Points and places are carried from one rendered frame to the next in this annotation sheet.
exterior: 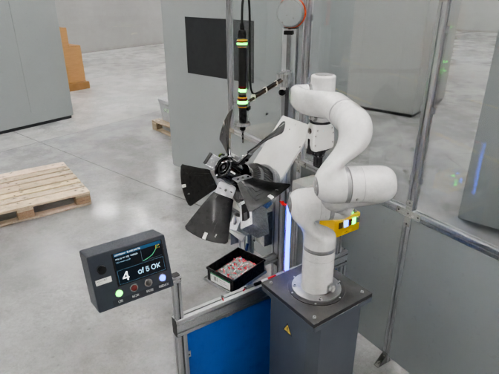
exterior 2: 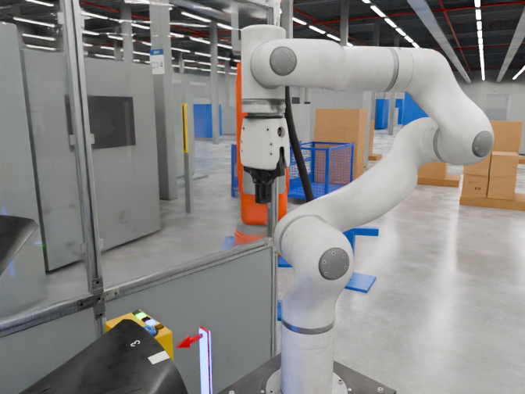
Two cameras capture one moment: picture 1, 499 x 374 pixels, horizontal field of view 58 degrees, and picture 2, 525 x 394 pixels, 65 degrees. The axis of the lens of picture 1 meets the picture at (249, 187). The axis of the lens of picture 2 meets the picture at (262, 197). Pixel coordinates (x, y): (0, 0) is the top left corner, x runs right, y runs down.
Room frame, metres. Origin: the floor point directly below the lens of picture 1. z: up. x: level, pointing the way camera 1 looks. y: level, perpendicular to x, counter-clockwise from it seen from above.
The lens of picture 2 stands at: (1.70, 0.55, 1.60)
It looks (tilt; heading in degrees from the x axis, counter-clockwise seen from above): 12 degrees down; 259
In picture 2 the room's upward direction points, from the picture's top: straight up
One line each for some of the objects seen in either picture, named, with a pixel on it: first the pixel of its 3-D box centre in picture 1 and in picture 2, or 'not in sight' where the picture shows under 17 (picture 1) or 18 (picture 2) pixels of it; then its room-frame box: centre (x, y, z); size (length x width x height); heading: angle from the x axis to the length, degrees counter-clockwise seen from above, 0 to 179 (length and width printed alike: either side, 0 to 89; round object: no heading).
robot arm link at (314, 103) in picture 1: (320, 103); (326, 66); (1.42, -0.23, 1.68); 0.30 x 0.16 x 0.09; 6
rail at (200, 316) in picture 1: (269, 287); not in sight; (1.60, -0.09, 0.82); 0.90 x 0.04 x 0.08; 124
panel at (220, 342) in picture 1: (267, 352); not in sight; (1.60, -0.09, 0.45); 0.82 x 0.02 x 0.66; 124
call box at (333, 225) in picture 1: (339, 222); (138, 345); (1.82, -0.41, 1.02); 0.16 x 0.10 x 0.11; 124
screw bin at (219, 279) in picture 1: (236, 269); not in sight; (1.70, 0.06, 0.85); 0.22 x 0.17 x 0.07; 140
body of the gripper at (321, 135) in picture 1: (319, 133); (263, 140); (1.54, -0.25, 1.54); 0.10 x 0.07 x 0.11; 124
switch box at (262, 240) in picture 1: (269, 223); not in sight; (2.33, -0.12, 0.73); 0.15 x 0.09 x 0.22; 124
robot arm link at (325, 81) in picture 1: (321, 93); (264, 63); (1.54, -0.25, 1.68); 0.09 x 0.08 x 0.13; 96
